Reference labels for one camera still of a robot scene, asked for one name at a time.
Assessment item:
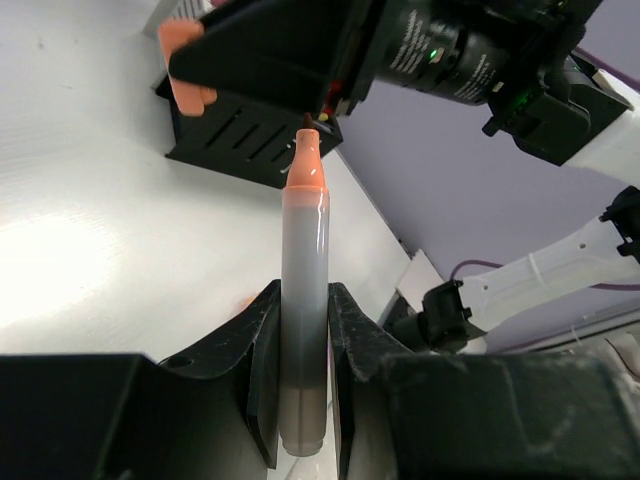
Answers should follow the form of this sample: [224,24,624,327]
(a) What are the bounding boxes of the orange tip clear marker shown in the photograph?
[278,127,330,457]

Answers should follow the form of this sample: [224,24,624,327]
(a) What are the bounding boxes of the black and white organizer box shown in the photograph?
[144,0,345,190]

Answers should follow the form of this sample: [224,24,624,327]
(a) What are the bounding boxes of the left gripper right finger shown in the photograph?
[328,283,430,479]

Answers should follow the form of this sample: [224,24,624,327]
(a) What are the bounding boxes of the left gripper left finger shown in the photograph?
[160,280,280,470]

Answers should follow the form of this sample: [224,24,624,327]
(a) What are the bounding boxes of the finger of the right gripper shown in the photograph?
[185,1,385,117]

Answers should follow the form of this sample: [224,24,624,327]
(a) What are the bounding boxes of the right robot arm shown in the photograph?
[158,1,639,352]

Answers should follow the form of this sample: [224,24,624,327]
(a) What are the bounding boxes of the dark orange marker cap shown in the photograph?
[157,18,218,117]

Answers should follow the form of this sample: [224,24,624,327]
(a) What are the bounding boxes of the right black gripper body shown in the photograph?
[377,1,632,166]

